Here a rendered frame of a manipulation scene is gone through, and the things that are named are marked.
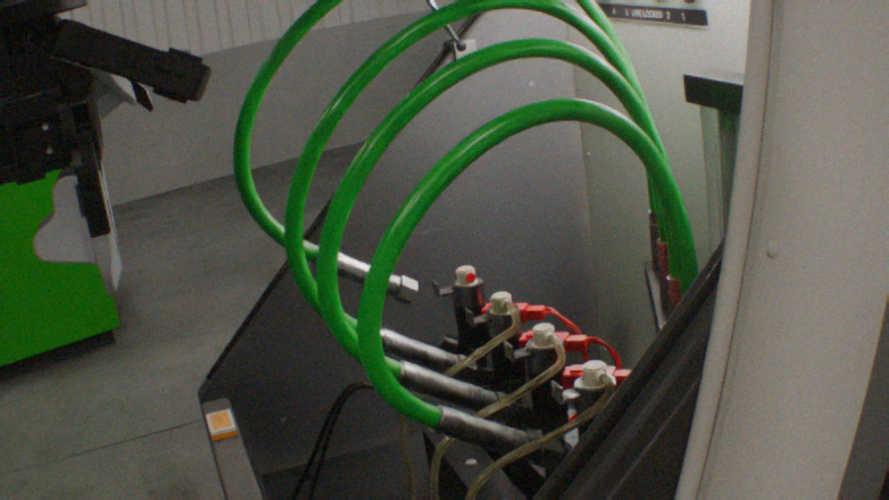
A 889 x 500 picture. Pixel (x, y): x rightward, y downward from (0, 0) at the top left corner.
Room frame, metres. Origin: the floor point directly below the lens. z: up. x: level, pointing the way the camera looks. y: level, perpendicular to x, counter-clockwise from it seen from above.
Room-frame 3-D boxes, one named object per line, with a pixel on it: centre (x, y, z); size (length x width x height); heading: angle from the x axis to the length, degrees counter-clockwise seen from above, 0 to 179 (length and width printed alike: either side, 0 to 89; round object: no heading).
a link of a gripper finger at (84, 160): (0.56, 0.22, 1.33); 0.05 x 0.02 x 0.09; 17
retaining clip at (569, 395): (0.55, -0.07, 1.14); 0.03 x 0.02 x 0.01; 107
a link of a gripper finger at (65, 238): (0.56, 0.25, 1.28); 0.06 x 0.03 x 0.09; 107
